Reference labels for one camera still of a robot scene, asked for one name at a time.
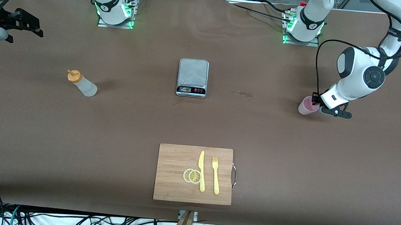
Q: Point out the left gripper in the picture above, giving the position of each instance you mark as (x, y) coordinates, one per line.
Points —
(316, 98)

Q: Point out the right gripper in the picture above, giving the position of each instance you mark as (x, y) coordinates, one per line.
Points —
(3, 19)

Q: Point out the pink plastic cup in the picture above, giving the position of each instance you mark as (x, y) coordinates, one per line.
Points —
(306, 107)

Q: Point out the squeeze bottle with orange cap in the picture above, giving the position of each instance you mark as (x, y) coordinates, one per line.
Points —
(82, 85)

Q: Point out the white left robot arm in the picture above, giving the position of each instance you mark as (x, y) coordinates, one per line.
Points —
(360, 72)

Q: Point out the silver digital kitchen scale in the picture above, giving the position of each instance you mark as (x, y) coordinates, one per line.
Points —
(193, 73)

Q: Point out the yellow plastic fork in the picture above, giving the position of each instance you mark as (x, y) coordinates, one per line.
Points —
(215, 180)

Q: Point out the yellow plastic knife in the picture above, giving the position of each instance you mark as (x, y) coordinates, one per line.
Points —
(202, 169)

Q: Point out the lemon slice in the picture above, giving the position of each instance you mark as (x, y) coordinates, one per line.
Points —
(185, 175)
(195, 176)

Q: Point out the wooden cutting board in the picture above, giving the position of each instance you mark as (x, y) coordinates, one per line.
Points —
(174, 181)

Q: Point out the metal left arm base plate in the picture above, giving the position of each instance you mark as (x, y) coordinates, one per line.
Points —
(314, 43)

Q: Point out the small metal bracket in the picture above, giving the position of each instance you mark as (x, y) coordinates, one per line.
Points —
(195, 215)

